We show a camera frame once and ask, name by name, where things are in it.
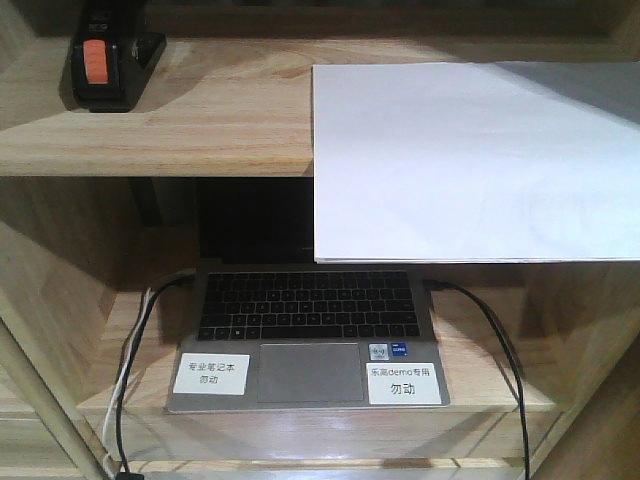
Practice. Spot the grey laptop with black keys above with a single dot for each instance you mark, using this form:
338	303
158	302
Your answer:
309	329

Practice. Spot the white label sticker right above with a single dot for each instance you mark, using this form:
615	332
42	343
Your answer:
403	384

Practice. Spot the white label sticker left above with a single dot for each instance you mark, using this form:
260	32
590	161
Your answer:
212	374

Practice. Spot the white paper sheets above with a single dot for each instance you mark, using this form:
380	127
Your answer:
506	162

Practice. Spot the black stapler with orange pad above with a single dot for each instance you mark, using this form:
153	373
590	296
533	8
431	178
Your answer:
113	55

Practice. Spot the white label sticker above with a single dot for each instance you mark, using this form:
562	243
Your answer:
403	384
212	374

